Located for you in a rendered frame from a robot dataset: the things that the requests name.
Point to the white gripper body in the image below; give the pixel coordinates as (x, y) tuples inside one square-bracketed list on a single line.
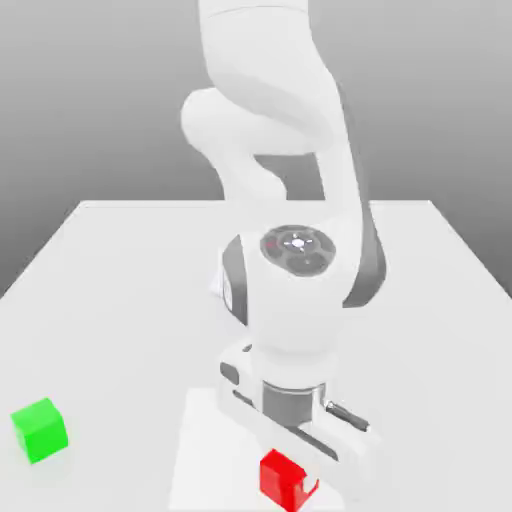
[(280, 438)]

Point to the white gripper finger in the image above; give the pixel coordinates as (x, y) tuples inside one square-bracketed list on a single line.
[(308, 482)]

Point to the small red cube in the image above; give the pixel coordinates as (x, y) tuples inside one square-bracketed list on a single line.
[(280, 478)]

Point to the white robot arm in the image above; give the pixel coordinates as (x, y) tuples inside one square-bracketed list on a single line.
[(288, 120)]

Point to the small green cube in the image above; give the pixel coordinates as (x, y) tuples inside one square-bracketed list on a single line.
[(39, 432)]

